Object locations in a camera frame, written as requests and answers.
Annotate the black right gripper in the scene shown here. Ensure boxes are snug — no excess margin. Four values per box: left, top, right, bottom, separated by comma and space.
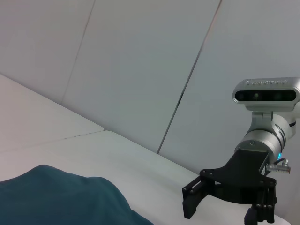
182, 149, 278, 225

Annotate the teal blue shirt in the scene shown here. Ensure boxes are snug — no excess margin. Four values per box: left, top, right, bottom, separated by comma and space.
0, 165, 155, 225

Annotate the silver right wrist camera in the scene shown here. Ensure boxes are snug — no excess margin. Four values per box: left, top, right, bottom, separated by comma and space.
232, 76, 300, 134

